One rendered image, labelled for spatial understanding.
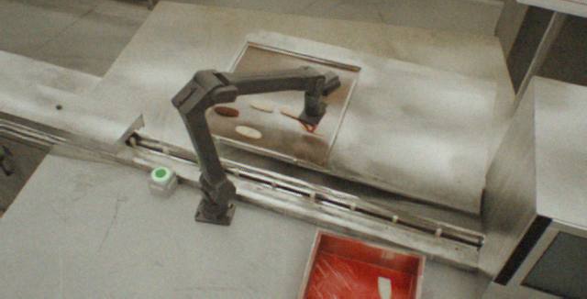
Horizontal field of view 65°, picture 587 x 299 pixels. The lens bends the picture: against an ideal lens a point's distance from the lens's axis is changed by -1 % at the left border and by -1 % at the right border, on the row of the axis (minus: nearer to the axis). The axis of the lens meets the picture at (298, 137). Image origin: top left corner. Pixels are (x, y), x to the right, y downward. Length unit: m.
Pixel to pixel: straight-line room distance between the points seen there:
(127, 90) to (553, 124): 1.60
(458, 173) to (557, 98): 0.43
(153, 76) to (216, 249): 0.94
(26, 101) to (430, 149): 1.52
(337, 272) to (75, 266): 0.78
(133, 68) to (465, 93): 1.42
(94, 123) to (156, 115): 0.25
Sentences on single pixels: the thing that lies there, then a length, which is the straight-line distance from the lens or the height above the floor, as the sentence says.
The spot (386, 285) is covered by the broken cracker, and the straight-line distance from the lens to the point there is 1.46.
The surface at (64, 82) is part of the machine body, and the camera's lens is 2.27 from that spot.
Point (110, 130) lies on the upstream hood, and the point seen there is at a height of 0.92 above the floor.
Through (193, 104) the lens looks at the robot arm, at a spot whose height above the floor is 1.33.
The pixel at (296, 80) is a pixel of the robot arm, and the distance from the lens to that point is 1.39.
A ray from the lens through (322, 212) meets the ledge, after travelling 1.53.
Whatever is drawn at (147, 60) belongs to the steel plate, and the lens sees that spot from 2.27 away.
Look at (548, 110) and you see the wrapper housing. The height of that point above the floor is 1.30.
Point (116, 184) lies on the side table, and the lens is 1.74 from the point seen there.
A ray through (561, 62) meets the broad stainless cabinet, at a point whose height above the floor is 0.57.
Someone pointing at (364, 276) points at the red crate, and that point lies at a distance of 1.47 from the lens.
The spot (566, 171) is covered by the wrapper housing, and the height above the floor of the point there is 1.30.
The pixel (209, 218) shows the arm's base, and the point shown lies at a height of 0.84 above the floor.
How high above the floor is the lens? 2.09
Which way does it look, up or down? 45 degrees down
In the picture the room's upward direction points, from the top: 3 degrees clockwise
